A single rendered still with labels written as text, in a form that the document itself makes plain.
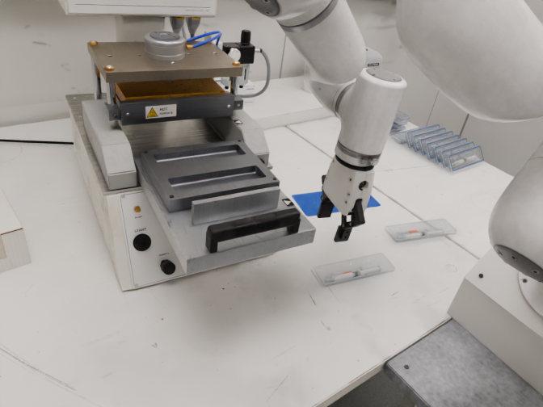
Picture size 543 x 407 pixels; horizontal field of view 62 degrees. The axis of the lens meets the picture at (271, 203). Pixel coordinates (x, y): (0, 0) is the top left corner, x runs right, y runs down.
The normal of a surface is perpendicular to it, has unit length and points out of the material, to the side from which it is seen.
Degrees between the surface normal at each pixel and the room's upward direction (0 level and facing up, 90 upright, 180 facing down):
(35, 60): 90
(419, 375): 0
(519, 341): 90
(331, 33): 102
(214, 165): 0
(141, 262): 65
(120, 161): 41
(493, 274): 45
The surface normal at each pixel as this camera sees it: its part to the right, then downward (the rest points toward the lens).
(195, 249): 0.13, -0.82
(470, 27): -0.16, 0.47
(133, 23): 0.47, 0.55
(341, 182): -0.89, 0.11
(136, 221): 0.47, 0.15
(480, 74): -0.22, 0.69
